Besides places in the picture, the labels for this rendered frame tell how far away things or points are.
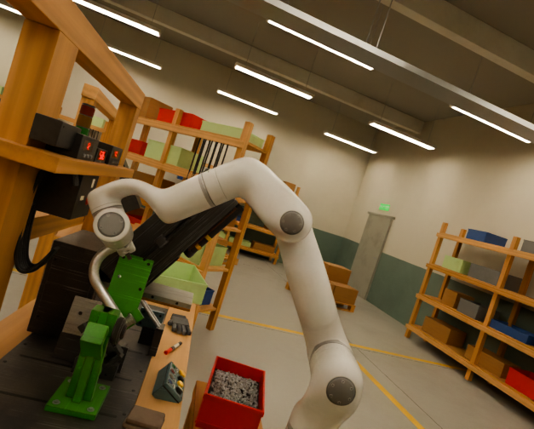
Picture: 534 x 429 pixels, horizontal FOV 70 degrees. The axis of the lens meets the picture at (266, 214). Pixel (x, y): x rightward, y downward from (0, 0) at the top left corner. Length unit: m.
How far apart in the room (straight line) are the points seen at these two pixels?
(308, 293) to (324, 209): 10.41
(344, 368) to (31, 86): 1.04
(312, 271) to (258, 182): 0.25
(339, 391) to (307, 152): 10.29
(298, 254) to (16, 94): 0.83
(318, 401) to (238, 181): 0.54
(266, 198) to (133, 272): 0.67
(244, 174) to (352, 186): 10.76
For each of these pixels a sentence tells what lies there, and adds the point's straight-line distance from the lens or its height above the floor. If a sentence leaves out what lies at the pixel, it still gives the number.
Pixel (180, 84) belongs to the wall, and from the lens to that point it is 10.55.
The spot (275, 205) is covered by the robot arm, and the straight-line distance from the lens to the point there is 0.86.
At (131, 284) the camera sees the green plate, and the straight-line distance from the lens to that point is 1.41.
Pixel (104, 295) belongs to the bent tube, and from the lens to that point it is 1.29.
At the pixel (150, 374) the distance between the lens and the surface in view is 1.49.
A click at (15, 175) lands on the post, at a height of 1.46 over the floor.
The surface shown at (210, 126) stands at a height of 2.19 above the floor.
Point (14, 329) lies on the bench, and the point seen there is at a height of 0.88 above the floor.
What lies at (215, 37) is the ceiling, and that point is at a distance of 8.73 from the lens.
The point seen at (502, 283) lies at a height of 1.51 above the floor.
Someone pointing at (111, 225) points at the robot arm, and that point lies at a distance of 0.98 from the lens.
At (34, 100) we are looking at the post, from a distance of 1.20.
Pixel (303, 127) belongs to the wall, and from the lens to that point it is 11.06.
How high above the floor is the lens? 1.60
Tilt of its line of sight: 2 degrees down
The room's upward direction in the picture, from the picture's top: 18 degrees clockwise
